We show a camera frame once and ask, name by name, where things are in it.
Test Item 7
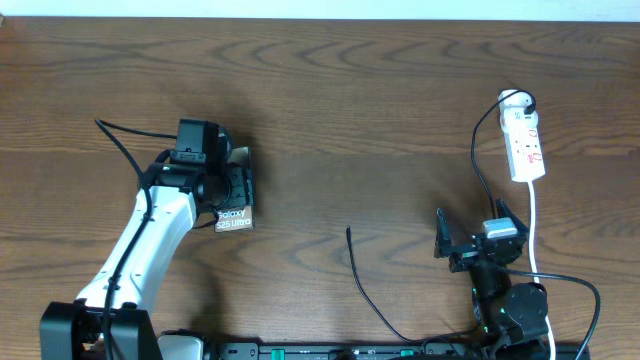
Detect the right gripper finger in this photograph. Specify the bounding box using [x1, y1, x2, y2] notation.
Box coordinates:
[434, 208, 452, 258]
[496, 198, 529, 238]

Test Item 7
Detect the black charger cable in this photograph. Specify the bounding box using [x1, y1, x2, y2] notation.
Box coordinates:
[345, 89, 538, 354]

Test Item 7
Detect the Galaxy S25 Ultra smartphone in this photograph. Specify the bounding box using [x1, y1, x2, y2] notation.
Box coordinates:
[215, 147, 255, 233]

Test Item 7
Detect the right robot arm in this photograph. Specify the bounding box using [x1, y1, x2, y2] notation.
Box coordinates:
[434, 201, 549, 359]

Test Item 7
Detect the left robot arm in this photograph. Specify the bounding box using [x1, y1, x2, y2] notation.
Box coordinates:
[39, 119, 255, 359]

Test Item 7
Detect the white power strip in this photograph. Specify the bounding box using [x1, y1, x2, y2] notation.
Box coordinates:
[498, 89, 546, 183]

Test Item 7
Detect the white power strip cord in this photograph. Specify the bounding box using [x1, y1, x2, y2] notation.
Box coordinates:
[527, 180, 557, 360]

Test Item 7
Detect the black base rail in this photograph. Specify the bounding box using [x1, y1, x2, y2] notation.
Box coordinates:
[159, 341, 589, 360]

